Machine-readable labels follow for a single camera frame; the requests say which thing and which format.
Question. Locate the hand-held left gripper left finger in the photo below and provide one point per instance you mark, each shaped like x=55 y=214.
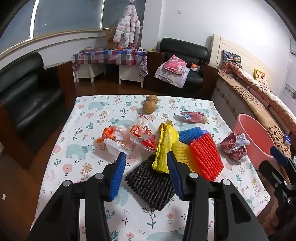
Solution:
x=118 y=176

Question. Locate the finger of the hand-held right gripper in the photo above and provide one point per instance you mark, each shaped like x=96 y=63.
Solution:
x=268 y=169
x=278 y=155

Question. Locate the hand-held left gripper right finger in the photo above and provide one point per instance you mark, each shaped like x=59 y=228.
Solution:
x=175 y=178

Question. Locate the black foam net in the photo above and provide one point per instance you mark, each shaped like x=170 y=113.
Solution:
x=148 y=183

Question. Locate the yellow foam net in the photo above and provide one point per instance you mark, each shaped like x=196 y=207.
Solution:
x=182 y=150

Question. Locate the white plastic bag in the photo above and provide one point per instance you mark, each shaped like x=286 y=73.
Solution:
x=113 y=146

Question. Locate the yellow plastic bag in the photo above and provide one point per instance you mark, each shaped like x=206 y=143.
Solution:
x=165 y=148

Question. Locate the orange foam net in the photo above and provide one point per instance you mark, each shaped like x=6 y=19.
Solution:
x=205 y=157

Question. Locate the pink plastic bin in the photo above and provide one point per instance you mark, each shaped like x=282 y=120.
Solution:
x=249 y=129

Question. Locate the red paper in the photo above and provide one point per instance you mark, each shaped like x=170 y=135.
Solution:
x=231 y=146

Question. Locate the orange peel piece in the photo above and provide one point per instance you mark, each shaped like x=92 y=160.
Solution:
x=108 y=133

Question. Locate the blue foam net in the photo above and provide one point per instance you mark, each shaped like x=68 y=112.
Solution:
x=189 y=135

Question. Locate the red printed snack bag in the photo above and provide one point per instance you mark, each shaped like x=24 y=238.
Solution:
x=149 y=141

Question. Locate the clear bag with red label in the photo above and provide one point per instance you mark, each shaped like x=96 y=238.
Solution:
x=135 y=132

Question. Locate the purple foam net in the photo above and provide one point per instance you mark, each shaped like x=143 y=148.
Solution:
x=205 y=133

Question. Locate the blue white tissue pack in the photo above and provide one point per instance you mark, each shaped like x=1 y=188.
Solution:
x=288 y=140

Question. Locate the orange dotted floral quilt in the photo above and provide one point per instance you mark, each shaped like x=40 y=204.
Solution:
x=272 y=97

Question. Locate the floral animal print tablecloth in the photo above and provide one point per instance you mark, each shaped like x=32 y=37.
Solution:
x=92 y=120

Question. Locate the lilac wardrobe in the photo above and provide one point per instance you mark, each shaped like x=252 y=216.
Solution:
x=290 y=92

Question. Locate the pink red snack wrapper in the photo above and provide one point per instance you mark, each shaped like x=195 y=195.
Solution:
x=194 y=117

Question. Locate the bed with floral blankets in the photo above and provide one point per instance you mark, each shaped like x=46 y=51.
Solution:
x=242 y=92

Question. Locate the brown round fruit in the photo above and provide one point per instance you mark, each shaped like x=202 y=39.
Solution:
x=149 y=106
x=152 y=99

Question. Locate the bed with brown blanket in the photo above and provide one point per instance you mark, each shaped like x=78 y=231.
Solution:
x=222 y=99

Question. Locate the yellow flower pillow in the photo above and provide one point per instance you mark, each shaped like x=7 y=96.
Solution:
x=260 y=75

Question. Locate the white cloth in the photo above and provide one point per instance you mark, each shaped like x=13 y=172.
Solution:
x=168 y=80

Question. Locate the white desk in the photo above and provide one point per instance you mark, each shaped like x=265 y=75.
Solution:
x=127 y=74

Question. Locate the colourful printed pillow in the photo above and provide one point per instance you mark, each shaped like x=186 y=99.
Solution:
x=231 y=58

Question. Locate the small orange box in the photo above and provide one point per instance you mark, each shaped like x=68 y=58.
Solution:
x=195 y=67

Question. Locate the pink patterned blanket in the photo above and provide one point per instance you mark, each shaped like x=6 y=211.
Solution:
x=173 y=64

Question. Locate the small white floor scrap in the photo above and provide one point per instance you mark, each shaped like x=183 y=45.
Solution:
x=3 y=196

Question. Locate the plaid heart print tablecloth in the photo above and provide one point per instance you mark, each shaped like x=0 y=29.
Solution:
x=108 y=56

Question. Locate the cream bed headboard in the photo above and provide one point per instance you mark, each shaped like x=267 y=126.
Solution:
x=217 y=46

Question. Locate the black leather armchair wooden arm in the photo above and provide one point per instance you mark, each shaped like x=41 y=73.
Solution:
x=23 y=92

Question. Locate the black leather armchair with blanket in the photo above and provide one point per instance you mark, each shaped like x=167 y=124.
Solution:
x=185 y=46

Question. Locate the tan bag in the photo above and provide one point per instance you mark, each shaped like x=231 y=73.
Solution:
x=109 y=39

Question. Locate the pink white puffer jacket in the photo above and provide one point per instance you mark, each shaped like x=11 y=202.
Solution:
x=127 y=27

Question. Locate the large dark window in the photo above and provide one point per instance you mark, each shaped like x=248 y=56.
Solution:
x=69 y=16

